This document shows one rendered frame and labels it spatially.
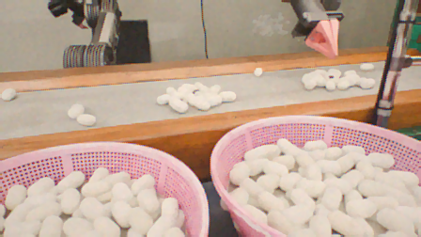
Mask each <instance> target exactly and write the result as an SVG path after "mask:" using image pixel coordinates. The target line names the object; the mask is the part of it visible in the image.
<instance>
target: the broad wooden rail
mask: <svg viewBox="0 0 421 237"><path fill-rule="evenodd" d="M387 52H388V46H378V47H368V48H350V49H340V50H337V57H336V58H335V59H334V60H332V59H331V58H329V57H327V56H325V55H324V54H322V53H320V52H319V51H312V52H303V53H284V54H275V55H248V56H239V57H220V58H211V59H193V60H183V61H165V62H156V63H137V64H129V65H112V66H100V67H82V68H73V69H68V68H64V69H54V70H35V71H9V72H0V94H1V93H2V92H3V91H5V90H6V89H9V88H12V89H14V90H15V91H16V93H23V92H30V91H45V90H53V89H68V88H75V87H96V86H111V85H119V84H134V83H148V82H156V81H171V80H178V79H193V78H200V77H214V76H222V75H237V74H245V73H252V72H255V70H256V69H257V68H261V69H262V72H266V71H288V70H295V69H311V68H317V67H325V66H340V65H348V64H363V63H370V62H385V60H386V55H387ZM406 55H409V56H416V55H421V54H420V52H419V50H416V49H413V48H407V54H406Z"/></svg>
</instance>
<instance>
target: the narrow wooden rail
mask: <svg viewBox="0 0 421 237"><path fill-rule="evenodd" d="M377 97H378V93H377V94H372V95H362V96H356V97H345V98H340V99H335V100H324V101H318V102H309V103H294V104H288V105H277V106H272V107H262V108H256V109H246V110H241V111H230V112H225V113H215V114H210V115H199V116H194V117H183V118H169V119H164V120H153V121H148V122H137V123H132V124H122V125H117V126H106V127H100V128H91V129H84V130H80V131H69V132H64V133H53V134H38V135H32V136H22V137H17V138H6V139H1V140H0V161H2V160H6V159H7V158H12V157H14V156H18V155H21V154H26V153H28V152H32V151H36V150H44V149H46V148H53V147H56V146H65V145H69V144H80V143H88V142H119V143H127V144H135V145H139V146H145V147H148V148H153V149H155V150H159V151H162V152H164V153H167V154H168V155H171V156H172V157H175V158H176V159H178V160H179V161H181V162H182V163H184V164H185V165H186V166H188V167H189V168H190V169H191V170H192V171H193V173H194V174H195V175H196V177H197V178H198V180H199V181H200V183H204V182H212V177H211V155H212V151H213V150H214V147H216V144H217V143H218V141H220V139H222V137H224V135H226V134H227V133H229V132H231V130H234V129H235V128H238V127H239V126H242V125H243V124H246V123H248V122H252V121H255V120H261V119H269V118H273V117H287V116H314V117H329V118H335V119H347V120H354V121H357V122H363V123H365V124H368V125H370V124H371V121H372V116H373V113H374V105H375V103H376V99H377ZM393 106H394V108H393V110H392V111H391V113H390V119H389V120H388V126H387V130H389V131H392V130H395V129H403V128H407V127H415V126H419V125H421V88H419V89H409V90H404V91H397V93H396V96H395V100H394V103H393Z"/></svg>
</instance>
